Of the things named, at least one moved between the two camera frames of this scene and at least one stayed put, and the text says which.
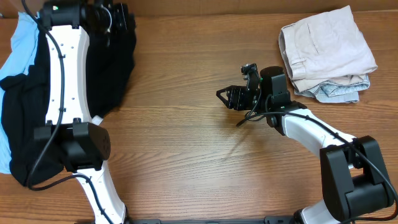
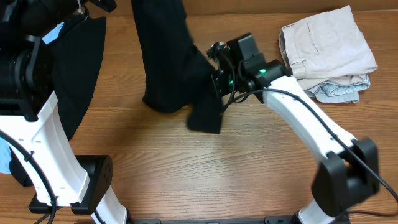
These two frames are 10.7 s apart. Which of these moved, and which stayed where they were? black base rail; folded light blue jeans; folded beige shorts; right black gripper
Moved: right black gripper
Stayed: folded light blue jeans; folded beige shorts; black base rail
